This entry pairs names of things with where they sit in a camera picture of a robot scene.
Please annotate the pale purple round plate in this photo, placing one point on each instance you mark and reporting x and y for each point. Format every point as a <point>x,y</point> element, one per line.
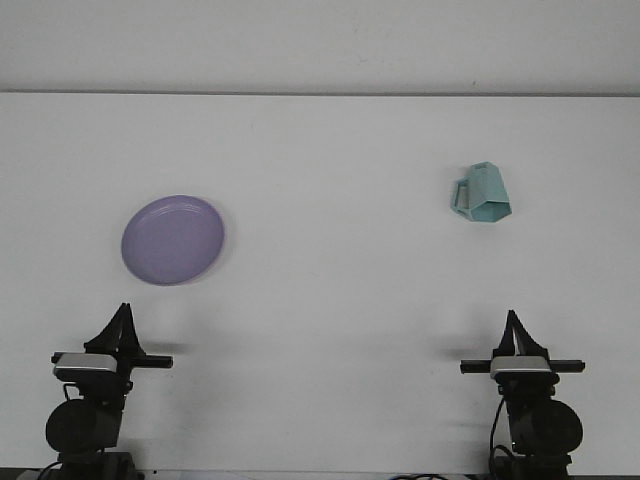
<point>172,240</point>

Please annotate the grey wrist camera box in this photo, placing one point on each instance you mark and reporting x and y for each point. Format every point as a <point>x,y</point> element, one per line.
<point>85,365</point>
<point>520,366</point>

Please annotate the pale blue hexagonal cup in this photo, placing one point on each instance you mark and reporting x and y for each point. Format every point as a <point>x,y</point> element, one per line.
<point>487,192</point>

